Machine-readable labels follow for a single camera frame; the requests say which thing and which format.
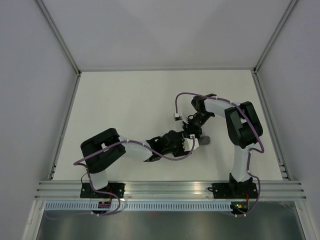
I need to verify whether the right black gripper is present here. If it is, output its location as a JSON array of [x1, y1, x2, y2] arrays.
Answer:
[[182, 111, 213, 140]]

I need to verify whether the grey cloth napkin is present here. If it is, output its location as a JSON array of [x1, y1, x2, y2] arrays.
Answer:
[[198, 135, 211, 146]]

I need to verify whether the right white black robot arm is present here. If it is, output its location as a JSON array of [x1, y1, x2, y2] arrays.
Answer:
[[183, 93, 265, 200]]

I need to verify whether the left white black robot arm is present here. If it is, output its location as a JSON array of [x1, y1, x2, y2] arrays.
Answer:
[[74, 128, 198, 198]]

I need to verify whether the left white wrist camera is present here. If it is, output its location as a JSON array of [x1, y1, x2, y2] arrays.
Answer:
[[182, 134, 200, 152]]

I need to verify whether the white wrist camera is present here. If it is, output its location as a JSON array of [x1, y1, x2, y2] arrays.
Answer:
[[173, 112, 184, 121], [182, 134, 200, 152]]

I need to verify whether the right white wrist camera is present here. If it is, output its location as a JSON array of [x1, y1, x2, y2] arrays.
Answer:
[[173, 112, 184, 121]]

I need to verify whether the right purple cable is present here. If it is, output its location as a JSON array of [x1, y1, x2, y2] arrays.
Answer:
[[174, 92, 265, 218]]

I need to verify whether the purple cable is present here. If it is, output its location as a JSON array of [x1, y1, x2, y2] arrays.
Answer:
[[44, 136, 196, 221], [174, 92, 265, 218]]

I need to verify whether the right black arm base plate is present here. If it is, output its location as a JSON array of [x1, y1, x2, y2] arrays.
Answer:
[[207, 182, 258, 200]]

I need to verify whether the right aluminium frame post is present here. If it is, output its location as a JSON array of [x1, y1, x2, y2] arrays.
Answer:
[[252, 0, 300, 74]]

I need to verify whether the aluminium frame post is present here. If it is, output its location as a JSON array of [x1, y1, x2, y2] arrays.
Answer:
[[252, 0, 300, 74], [34, 0, 81, 76]]

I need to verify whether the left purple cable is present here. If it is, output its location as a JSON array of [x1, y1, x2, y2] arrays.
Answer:
[[44, 136, 196, 221]]

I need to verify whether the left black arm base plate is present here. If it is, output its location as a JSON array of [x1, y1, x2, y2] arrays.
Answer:
[[80, 182, 125, 199]]

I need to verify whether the aluminium front rail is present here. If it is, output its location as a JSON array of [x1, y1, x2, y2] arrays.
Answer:
[[34, 180, 307, 201]]

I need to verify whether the white slotted cable duct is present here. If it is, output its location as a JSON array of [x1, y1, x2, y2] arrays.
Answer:
[[45, 200, 232, 212]]

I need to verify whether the left aluminium frame post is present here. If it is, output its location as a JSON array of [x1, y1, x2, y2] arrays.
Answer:
[[34, 0, 81, 76]]

